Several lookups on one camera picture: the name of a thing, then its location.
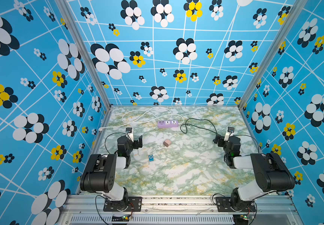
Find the left aluminium corner post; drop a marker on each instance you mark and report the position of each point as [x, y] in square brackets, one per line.
[67, 16]

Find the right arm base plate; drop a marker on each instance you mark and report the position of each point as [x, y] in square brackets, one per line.
[226, 204]

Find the left green circuit board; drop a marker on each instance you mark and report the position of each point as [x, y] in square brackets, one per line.
[125, 218]

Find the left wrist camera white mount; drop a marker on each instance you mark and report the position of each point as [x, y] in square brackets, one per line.
[129, 133]

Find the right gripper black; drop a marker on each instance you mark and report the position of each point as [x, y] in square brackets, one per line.
[221, 141]

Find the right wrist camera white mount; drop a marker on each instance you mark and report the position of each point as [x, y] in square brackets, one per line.
[229, 133]

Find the purple power strip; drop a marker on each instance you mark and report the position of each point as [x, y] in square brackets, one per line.
[168, 124]

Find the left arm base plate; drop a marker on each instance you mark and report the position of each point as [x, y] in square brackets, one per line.
[130, 204]

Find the blue mp3 player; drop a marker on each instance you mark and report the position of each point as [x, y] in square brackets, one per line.
[151, 158]

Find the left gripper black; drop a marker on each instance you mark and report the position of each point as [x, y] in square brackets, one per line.
[135, 143]

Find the right aluminium corner post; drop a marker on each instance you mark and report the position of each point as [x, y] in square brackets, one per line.
[280, 37]

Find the aluminium corner post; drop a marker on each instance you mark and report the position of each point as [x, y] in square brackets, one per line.
[280, 37]
[67, 16]

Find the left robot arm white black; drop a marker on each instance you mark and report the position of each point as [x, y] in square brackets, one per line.
[99, 176]

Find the green circuit board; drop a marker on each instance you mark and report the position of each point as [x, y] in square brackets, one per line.
[125, 218]
[240, 220]

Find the pink usb charger cube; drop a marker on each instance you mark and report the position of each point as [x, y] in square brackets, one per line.
[167, 143]

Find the aluminium front rail frame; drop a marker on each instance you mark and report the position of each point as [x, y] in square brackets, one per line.
[179, 210]

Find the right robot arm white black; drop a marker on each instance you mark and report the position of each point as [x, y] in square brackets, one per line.
[271, 174]

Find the right green circuit board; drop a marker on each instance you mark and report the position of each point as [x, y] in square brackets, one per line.
[240, 220]

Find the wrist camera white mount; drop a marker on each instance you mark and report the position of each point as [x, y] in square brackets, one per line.
[129, 133]
[229, 133]

